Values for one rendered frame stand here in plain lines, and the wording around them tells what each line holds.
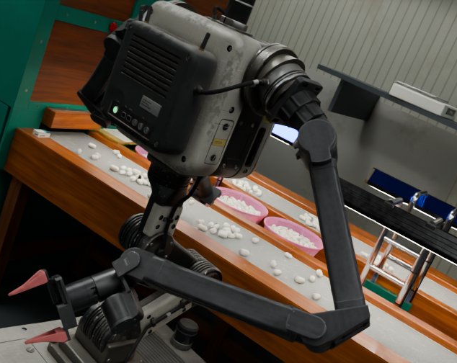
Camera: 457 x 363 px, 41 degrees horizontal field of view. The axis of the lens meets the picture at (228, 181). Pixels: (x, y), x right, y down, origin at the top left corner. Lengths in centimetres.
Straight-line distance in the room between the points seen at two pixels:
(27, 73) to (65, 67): 20
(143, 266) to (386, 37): 357
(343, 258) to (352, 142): 340
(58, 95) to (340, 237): 172
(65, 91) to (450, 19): 269
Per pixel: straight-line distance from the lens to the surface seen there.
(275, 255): 228
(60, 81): 263
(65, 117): 262
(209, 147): 136
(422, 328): 225
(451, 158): 423
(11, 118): 252
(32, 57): 248
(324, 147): 123
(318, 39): 485
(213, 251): 201
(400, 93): 377
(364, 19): 469
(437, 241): 206
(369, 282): 257
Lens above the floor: 150
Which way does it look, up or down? 15 degrees down
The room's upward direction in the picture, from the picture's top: 22 degrees clockwise
